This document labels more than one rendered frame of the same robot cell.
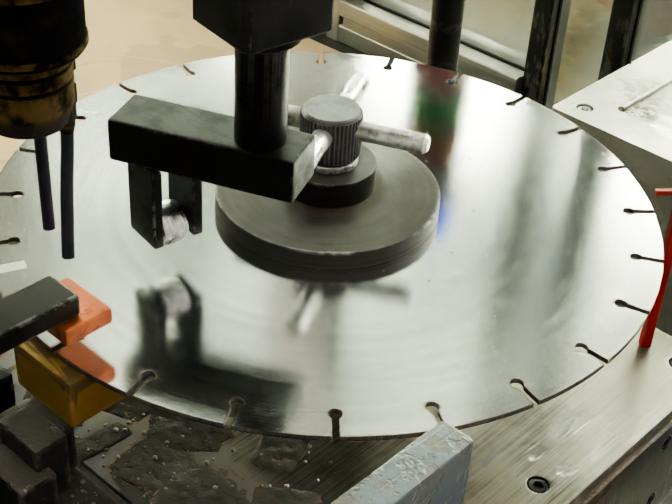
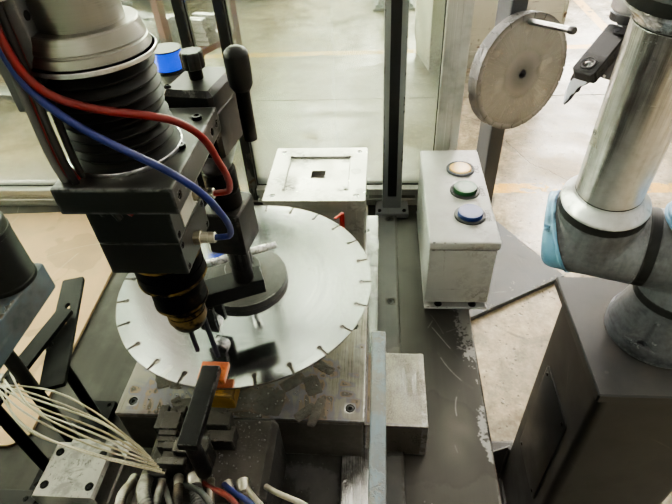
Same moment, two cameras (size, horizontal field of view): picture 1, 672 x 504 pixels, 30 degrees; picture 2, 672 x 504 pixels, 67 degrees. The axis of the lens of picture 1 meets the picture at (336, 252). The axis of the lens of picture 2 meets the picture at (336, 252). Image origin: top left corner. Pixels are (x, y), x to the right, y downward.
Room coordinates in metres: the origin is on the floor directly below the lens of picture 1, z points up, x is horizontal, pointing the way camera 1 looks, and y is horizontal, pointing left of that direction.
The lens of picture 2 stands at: (0.05, 0.18, 1.41)
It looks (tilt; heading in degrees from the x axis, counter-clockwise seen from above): 41 degrees down; 325
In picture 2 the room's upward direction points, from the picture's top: 4 degrees counter-clockwise
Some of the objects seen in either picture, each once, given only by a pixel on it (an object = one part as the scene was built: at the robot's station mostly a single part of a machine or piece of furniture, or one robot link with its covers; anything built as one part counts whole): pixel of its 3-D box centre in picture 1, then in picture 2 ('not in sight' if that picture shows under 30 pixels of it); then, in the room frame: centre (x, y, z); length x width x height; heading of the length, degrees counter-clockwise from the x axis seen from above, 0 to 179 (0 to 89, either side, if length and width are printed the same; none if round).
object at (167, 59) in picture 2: not in sight; (167, 58); (0.82, -0.07, 1.14); 0.05 x 0.04 x 0.03; 49
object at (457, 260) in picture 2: not in sight; (451, 224); (0.53, -0.41, 0.82); 0.28 x 0.11 x 0.15; 139
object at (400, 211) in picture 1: (328, 181); (244, 273); (0.52, 0.01, 0.96); 0.11 x 0.11 x 0.03
